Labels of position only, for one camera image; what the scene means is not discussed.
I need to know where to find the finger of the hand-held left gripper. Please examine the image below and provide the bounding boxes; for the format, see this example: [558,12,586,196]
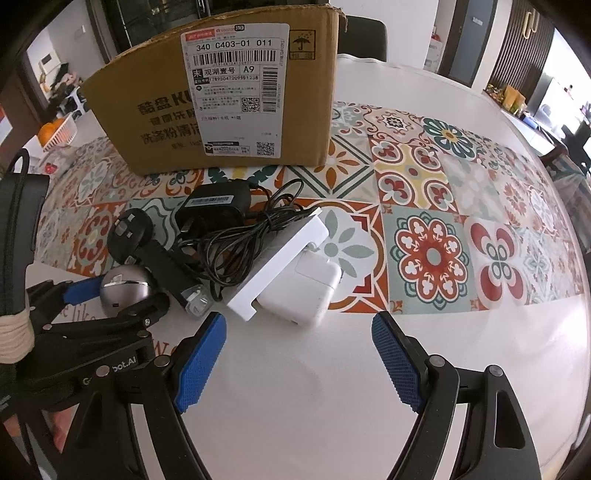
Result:
[41,294,171,343]
[27,276,109,320]

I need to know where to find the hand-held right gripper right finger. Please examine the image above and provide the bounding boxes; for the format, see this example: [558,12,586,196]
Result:
[370,310,542,480]

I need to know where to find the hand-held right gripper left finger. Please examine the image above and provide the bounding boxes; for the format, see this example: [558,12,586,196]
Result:
[76,311,228,480]

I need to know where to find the silver round metal gadget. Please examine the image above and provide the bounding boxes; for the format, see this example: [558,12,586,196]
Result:
[99,265,156,319]

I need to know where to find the black rectangular charger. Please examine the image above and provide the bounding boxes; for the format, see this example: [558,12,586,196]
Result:
[147,240,214,319]

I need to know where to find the black three-pin plug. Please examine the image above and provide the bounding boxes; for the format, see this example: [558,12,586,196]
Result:
[107,207,161,269]

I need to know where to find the oranges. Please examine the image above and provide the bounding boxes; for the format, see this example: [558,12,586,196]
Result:
[39,119,64,142]

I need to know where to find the white basket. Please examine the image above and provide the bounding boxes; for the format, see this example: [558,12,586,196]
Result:
[39,112,80,151]

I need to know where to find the white cube charger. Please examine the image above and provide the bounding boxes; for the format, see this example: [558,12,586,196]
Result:
[256,250,344,330]

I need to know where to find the white plastic stool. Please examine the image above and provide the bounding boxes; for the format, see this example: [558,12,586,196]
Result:
[59,84,89,117]

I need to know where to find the white flat plastic block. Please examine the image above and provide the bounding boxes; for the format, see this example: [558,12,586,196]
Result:
[225,207,330,323]

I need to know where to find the brown cardboard box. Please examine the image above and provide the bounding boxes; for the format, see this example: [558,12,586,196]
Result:
[79,2,350,176]

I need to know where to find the colourful patterned table mat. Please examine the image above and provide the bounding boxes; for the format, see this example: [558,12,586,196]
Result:
[34,99,586,315]

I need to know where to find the dark glass cabinet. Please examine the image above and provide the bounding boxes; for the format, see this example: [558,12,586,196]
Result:
[87,0,234,63]

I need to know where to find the black chair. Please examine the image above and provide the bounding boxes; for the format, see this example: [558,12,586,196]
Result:
[560,121,591,175]

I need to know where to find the yellow bags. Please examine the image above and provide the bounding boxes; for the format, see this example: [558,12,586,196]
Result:
[500,85,527,113]

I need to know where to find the grey door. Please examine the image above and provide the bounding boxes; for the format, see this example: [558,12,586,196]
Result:
[454,0,498,89]

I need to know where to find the black power adapter with cable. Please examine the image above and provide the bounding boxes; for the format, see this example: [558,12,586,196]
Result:
[173,178,309,292]

